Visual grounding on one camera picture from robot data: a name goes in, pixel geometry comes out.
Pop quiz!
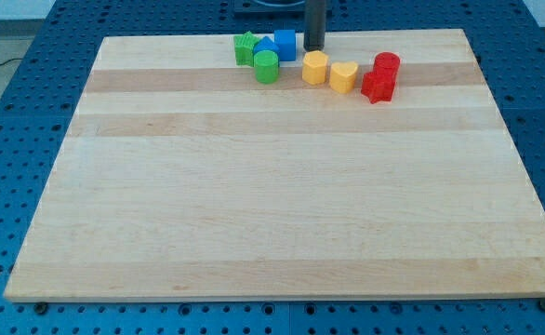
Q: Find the yellow hexagon block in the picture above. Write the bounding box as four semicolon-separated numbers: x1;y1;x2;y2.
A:
301;50;328;86

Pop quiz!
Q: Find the yellow heart block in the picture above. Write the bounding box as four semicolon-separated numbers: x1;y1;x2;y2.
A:
329;61;359;94

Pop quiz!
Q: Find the light wooden board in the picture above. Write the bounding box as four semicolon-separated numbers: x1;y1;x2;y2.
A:
5;29;545;302

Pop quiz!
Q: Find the green cylinder block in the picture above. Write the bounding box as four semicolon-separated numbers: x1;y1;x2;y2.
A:
254;50;279;84

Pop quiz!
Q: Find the blue triangle block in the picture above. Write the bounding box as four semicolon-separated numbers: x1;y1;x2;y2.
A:
253;36;280;56

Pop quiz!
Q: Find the green star block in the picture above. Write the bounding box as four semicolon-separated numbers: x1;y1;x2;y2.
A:
233;32;260;67

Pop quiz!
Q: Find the blue cube block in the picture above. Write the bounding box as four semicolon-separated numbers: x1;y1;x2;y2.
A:
273;30;297;61

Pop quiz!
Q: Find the red star block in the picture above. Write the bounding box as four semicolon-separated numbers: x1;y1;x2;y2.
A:
360;71;396;104

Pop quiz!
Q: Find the red cylinder block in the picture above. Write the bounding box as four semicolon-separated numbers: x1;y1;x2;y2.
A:
373;52;401;81

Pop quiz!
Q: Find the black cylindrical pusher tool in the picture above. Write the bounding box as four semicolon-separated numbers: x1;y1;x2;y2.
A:
303;0;327;51

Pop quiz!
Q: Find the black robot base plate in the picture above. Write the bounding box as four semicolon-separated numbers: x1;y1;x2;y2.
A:
230;0;305;19

